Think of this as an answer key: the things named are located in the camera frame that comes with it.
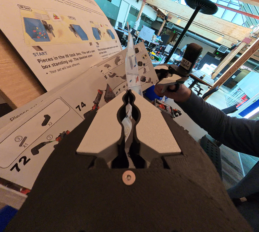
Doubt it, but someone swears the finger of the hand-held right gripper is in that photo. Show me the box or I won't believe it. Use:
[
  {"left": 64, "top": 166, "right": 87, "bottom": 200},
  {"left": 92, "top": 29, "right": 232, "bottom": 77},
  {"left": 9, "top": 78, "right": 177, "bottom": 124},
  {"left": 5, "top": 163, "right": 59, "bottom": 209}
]
[
  {"left": 156, "top": 74, "right": 188, "bottom": 86},
  {"left": 154, "top": 64, "right": 173, "bottom": 80}
]

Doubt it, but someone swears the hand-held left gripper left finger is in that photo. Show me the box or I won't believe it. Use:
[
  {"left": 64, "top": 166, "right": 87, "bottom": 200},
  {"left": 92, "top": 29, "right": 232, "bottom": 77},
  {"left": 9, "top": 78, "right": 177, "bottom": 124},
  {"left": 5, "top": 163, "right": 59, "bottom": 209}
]
[{"left": 76, "top": 90, "right": 129, "bottom": 162}]

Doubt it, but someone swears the person's right forearm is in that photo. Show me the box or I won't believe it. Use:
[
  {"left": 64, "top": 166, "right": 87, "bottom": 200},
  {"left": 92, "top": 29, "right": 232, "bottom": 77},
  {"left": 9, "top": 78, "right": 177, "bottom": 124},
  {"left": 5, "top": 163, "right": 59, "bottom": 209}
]
[{"left": 176, "top": 91, "right": 259, "bottom": 157}]

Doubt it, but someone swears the black floor lamp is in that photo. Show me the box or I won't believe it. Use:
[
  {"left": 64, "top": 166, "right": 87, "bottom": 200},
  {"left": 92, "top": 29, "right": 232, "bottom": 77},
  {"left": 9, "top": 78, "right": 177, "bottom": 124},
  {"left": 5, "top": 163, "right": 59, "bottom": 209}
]
[{"left": 164, "top": 0, "right": 219, "bottom": 64}]

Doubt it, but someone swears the white whiteboard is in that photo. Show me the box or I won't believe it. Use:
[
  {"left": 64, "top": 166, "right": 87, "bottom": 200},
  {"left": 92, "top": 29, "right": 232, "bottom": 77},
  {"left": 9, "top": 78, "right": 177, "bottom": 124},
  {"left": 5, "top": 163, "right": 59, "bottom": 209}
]
[{"left": 139, "top": 25, "right": 155, "bottom": 43}]

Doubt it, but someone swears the person's right hand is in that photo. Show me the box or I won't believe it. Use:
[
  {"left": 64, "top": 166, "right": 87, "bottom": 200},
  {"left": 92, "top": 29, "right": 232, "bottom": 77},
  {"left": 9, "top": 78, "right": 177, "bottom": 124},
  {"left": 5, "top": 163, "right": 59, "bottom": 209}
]
[{"left": 154, "top": 83, "right": 192, "bottom": 103}]

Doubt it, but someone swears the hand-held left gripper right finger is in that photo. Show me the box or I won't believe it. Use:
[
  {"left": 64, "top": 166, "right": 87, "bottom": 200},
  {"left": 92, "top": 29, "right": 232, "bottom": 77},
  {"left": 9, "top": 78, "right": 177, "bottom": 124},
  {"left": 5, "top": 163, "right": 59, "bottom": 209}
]
[{"left": 130, "top": 90, "right": 182, "bottom": 163}]

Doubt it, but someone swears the white printed task sheet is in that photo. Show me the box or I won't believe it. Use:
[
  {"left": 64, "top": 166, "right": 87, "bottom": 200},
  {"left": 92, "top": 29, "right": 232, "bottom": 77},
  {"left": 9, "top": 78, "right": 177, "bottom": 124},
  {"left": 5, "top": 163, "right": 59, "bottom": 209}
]
[{"left": 0, "top": 0, "right": 123, "bottom": 91}]

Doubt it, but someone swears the building instruction booklet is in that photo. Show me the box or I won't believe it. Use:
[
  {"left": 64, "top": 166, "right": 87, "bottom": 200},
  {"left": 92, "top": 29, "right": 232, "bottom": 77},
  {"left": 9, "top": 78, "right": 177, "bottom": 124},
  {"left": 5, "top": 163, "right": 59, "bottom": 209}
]
[{"left": 0, "top": 21, "right": 159, "bottom": 190}]

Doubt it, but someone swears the grey orange tracked toy robot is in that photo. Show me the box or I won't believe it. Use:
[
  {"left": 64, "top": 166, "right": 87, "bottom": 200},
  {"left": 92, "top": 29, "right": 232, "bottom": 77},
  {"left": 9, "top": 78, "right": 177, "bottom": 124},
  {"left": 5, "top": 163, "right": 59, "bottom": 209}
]
[{"left": 155, "top": 99, "right": 182, "bottom": 118}]

